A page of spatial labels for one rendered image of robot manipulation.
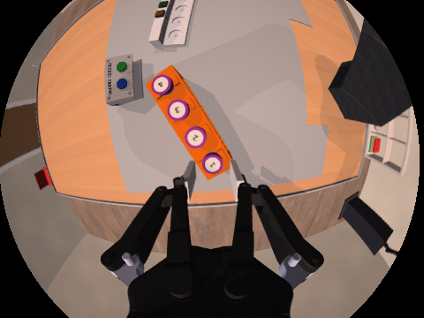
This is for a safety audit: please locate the orange tube rack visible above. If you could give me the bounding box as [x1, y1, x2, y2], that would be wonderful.
[146, 65, 232, 180]

